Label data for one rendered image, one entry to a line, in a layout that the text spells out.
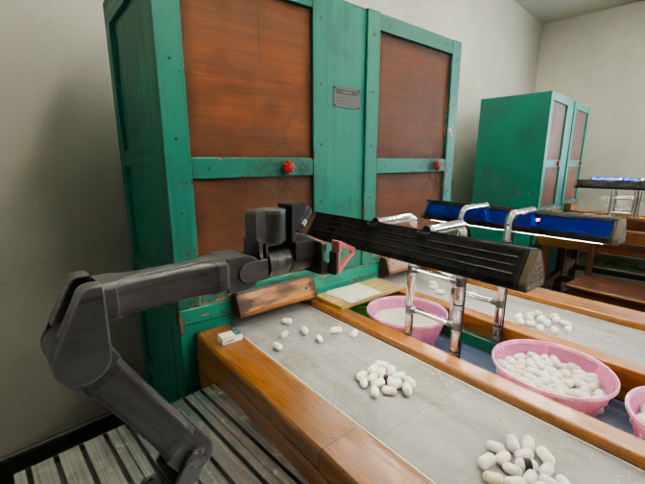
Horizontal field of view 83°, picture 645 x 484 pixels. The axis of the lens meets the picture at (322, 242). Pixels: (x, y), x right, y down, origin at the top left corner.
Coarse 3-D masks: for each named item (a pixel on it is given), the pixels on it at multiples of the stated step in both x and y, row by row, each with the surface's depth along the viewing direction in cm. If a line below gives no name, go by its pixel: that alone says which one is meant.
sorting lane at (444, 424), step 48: (288, 336) 111; (336, 336) 111; (336, 384) 87; (432, 384) 87; (384, 432) 71; (432, 432) 71; (480, 432) 71; (528, 432) 71; (432, 480) 60; (480, 480) 61; (576, 480) 61; (624, 480) 61
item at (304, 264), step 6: (288, 246) 69; (318, 246) 71; (324, 246) 71; (318, 252) 71; (294, 258) 69; (306, 258) 71; (312, 258) 72; (318, 258) 71; (294, 264) 69; (300, 264) 70; (306, 264) 72; (312, 264) 73; (318, 264) 72; (324, 264) 72; (294, 270) 70; (312, 270) 73; (318, 270) 72; (324, 270) 72
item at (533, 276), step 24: (312, 216) 108; (336, 216) 101; (360, 240) 91; (384, 240) 86; (408, 240) 81; (432, 240) 77; (456, 240) 73; (480, 240) 70; (432, 264) 75; (456, 264) 71; (480, 264) 68; (504, 264) 65; (528, 264) 62; (528, 288) 61
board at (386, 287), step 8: (368, 280) 151; (376, 280) 151; (384, 280) 151; (376, 288) 141; (384, 288) 141; (392, 288) 141; (400, 288) 143; (320, 296) 133; (328, 296) 133; (376, 296) 134; (336, 304) 126; (344, 304) 125; (352, 304) 127
